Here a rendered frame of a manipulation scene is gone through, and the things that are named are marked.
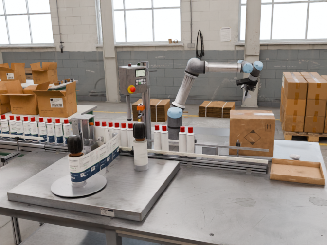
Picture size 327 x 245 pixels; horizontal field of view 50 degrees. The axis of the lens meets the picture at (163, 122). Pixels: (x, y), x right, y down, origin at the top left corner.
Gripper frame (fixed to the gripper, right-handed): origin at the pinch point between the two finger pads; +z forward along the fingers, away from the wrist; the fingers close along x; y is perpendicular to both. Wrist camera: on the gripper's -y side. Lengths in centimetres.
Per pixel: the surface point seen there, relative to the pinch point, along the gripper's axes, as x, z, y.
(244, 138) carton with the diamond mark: -64, -19, -15
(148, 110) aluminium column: -41, -12, -81
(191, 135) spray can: -68, -22, -53
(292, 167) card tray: -87, -22, 12
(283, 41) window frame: 376, 184, 212
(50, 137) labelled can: -45, 26, -151
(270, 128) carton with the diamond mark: -62, -30, 0
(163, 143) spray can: -67, -9, -69
